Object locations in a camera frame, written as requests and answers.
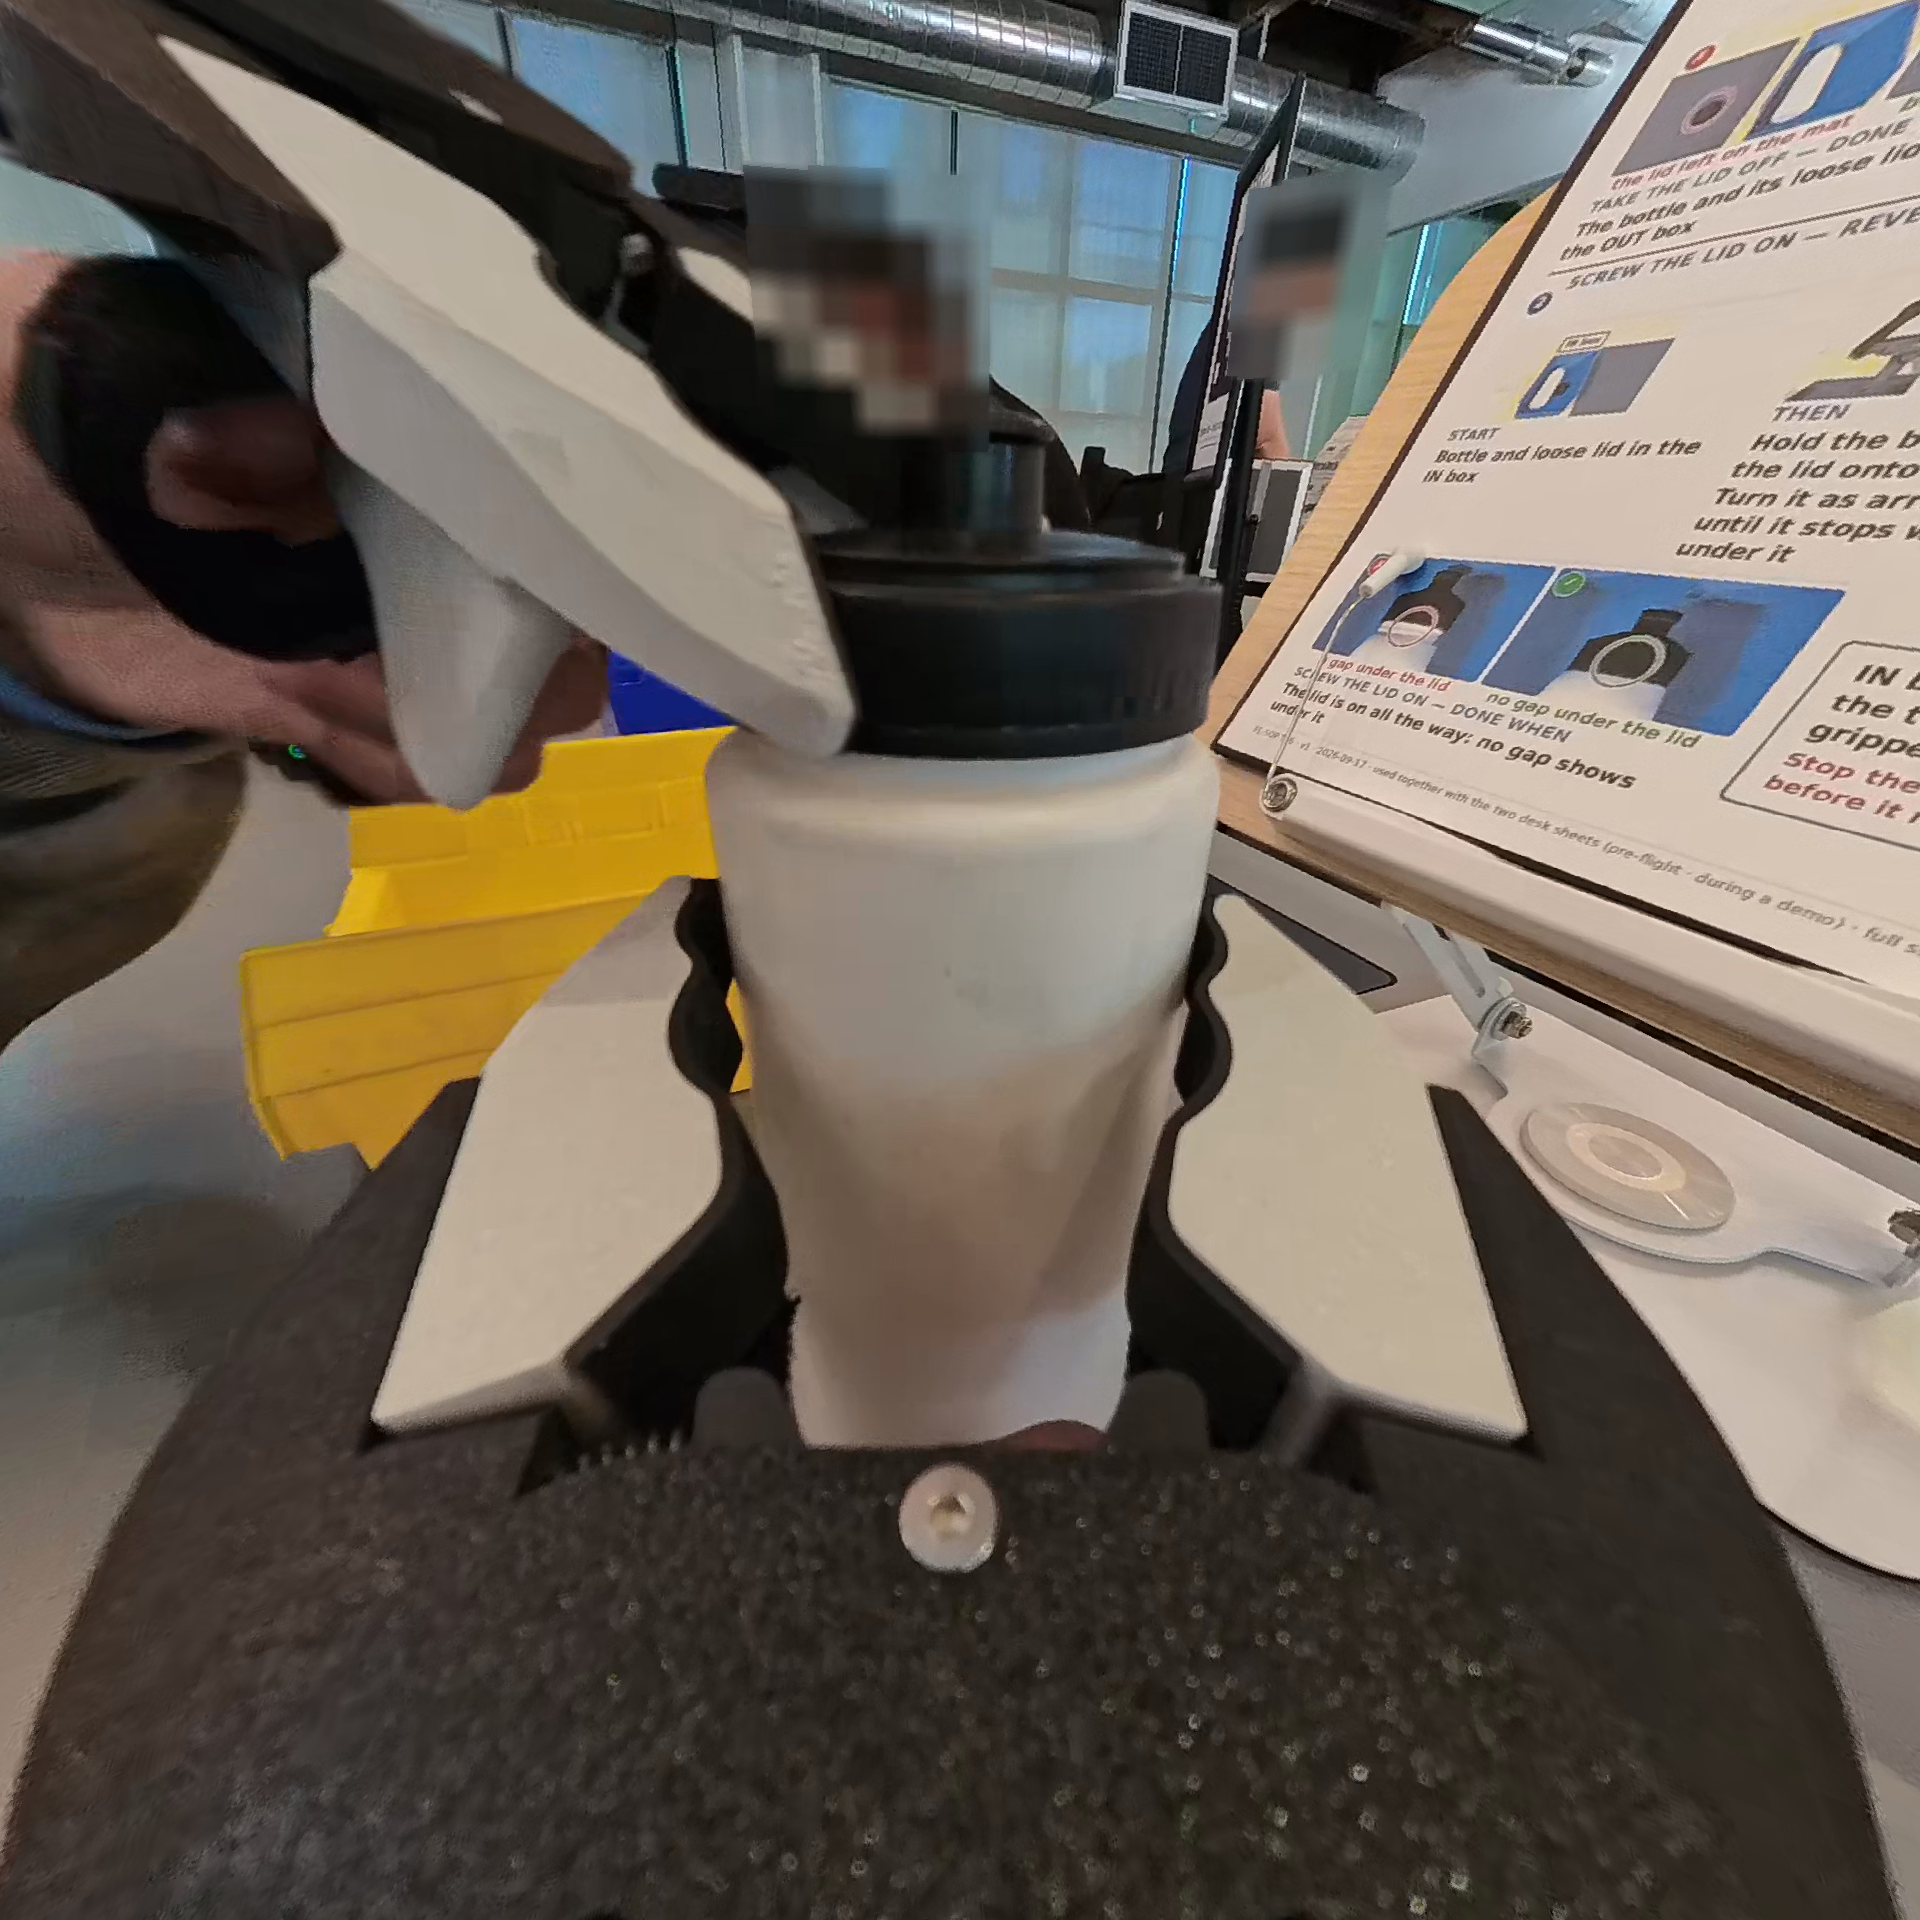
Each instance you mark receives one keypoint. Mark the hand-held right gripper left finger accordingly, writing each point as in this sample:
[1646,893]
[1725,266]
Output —
[556,1201]

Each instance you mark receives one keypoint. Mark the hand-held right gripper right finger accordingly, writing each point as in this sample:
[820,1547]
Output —
[1337,1230]

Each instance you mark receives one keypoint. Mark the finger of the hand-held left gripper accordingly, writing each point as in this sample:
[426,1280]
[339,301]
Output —
[525,451]
[721,359]

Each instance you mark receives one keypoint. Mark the blue plastic bin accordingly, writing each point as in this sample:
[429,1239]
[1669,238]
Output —
[661,698]

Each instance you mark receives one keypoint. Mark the yellow plastic bin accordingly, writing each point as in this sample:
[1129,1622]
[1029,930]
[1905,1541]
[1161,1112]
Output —
[452,930]

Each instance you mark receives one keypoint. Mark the black bottle lid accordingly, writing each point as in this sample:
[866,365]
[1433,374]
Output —
[1036,661]

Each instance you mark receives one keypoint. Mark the white plastic bottle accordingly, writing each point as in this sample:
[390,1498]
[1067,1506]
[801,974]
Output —
[962,974]

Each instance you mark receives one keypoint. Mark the person's left forearm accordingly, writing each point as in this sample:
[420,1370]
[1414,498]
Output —
[91,870]

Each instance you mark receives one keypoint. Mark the person's left hand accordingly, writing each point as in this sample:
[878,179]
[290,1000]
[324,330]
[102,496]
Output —
[284,698]

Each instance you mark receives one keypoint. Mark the wooden instruction board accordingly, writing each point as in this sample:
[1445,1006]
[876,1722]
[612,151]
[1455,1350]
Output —
[1319,599]

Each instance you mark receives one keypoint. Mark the instruction board on stand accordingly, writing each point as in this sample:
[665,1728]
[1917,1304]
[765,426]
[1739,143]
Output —
[1652,375]

